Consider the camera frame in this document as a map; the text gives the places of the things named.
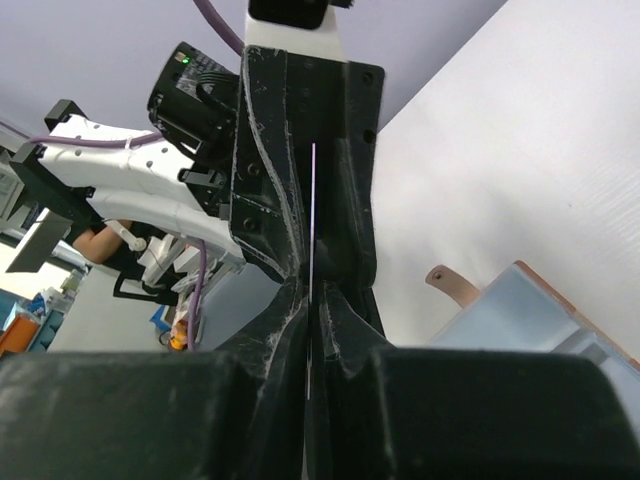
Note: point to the tan leather card holder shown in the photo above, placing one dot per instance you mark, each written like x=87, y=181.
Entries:
x=520, y=311

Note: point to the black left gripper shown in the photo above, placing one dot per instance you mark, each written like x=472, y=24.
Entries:
x=193, y=104

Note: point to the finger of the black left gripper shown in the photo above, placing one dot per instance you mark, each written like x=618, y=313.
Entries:
x=345, y=127

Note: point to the dark card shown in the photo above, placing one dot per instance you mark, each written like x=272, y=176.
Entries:
x=312, y=221

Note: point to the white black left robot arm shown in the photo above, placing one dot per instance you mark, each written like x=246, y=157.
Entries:
x=91, y=173

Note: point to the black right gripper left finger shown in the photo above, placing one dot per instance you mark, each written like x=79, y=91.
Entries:
x=236, y=412

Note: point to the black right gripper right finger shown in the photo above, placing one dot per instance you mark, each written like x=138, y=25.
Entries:
x=398, y=413

